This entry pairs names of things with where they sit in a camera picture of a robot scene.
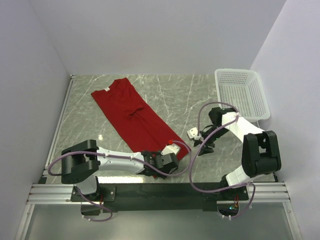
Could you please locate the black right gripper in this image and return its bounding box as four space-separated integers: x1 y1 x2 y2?
193 125 229 157

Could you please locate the red t shirt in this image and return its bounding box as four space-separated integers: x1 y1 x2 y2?
91 78 183 152

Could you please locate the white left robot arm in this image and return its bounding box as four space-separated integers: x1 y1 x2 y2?
61 139 180 201

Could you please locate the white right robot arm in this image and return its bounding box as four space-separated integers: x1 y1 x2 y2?
194 107 282 200

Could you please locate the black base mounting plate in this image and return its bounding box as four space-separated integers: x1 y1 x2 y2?
85 183 249 212

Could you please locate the white plastic basket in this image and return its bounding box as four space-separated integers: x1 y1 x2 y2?
214 68 271 122

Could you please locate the aluminium table edge strip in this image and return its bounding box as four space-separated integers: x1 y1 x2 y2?
42 74 77 177

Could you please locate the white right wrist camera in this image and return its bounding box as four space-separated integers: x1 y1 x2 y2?
186 127 202 141

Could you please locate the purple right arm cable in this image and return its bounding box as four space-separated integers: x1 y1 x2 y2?
188 101 256 221

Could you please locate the aluminium frame rail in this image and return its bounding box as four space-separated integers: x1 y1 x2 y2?
26 184 74 205

